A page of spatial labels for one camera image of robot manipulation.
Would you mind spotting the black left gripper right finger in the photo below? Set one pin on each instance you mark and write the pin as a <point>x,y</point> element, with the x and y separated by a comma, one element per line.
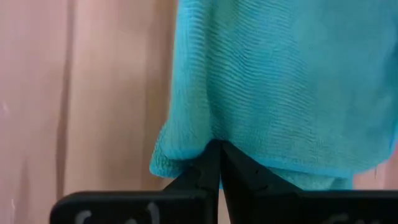
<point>242,177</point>

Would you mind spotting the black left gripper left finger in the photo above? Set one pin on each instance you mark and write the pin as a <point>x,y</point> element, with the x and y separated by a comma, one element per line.
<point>208,168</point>

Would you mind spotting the teal microfiber towel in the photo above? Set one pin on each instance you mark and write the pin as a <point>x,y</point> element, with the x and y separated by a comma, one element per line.
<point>280,87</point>

